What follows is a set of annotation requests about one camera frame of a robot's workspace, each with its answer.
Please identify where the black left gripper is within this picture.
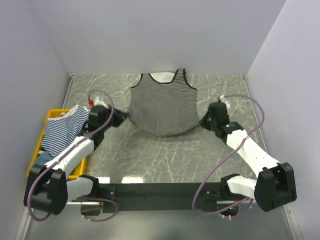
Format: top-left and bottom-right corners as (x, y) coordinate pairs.
(100, 104), (131, 132)

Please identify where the black white striped tank top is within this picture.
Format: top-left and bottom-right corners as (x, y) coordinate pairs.
(127, 68), (200, 137)

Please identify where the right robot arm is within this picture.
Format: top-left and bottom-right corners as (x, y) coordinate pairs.
(200, 101), (297, 212)

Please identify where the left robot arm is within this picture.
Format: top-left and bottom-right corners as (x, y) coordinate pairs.
(23, 105), (128, 215)

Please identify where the blue white striped tank top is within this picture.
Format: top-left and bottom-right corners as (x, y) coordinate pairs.
(41, 105), (89, 158)

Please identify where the teal tank top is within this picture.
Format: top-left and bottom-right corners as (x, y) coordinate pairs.
(32, 152), (54, 167)

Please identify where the yellow plastic bin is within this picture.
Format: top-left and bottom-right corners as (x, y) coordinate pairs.
(26, 109), (88, 180)

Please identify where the black base beam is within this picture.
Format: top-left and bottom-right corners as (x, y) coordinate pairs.
(89, 182), (244, 212)

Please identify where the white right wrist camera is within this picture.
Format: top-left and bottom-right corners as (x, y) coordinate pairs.
(218, 95), (231, 110)

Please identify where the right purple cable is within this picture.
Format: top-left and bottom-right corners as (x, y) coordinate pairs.
(191, 94), (266, 218)

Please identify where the purple cable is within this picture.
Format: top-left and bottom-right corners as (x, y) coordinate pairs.
(191, 94), (266, 218)
(27, 89), (120, 223)

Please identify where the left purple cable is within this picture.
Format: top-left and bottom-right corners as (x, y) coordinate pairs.
(27, 89), (120, 223)

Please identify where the aluminium rail frame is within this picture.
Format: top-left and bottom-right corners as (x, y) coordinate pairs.
(15, 203), (302, 240)

